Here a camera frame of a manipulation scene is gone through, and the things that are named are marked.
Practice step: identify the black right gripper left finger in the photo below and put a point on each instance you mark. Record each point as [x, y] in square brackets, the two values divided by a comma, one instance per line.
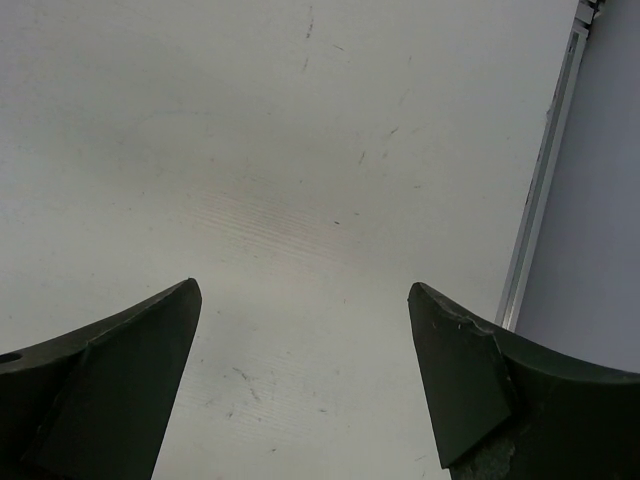
[95, 403]

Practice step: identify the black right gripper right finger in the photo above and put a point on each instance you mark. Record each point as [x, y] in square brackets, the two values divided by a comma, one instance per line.
[504, 407]

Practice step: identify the aluminium table frame rail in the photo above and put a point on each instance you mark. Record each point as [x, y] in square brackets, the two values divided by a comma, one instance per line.
[539, 187]

